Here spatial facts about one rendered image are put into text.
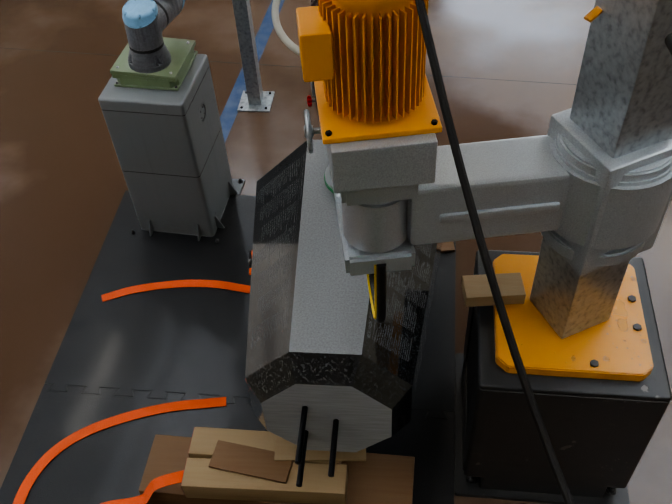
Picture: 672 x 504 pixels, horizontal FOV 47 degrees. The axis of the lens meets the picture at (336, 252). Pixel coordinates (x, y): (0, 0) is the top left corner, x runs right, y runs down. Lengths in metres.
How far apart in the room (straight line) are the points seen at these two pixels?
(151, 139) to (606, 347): 2.18
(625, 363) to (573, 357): 0.16
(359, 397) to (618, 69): 1.26
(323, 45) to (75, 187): 3.01
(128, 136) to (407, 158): 2.10
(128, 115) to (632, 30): 2.36
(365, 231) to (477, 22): 3.59
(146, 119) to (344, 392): 1.69
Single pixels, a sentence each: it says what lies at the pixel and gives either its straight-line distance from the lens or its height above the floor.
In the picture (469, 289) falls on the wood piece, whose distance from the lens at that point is 2.66.
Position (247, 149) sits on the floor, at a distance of 4.53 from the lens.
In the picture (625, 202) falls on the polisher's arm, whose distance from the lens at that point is 2.14.
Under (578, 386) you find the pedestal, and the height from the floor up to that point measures 0.74.
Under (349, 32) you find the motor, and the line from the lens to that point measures 1.70.
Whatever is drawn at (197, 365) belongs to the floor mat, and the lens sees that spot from 3.54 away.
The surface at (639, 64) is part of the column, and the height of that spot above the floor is 1.84.
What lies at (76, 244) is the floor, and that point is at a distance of 4.23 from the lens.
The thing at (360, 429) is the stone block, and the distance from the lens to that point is 2.70.
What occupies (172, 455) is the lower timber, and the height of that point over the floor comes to 0.14.
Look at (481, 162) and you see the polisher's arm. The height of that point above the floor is 1.49.
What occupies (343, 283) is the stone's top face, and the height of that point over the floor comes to 0.84.
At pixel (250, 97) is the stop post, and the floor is 0.06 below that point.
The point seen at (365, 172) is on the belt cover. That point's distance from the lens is 1.84.
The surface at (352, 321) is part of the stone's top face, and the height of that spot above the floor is 0.84.
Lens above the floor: 2.88
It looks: 48 degrees down
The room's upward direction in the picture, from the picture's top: 4 degrees counter-clockwise
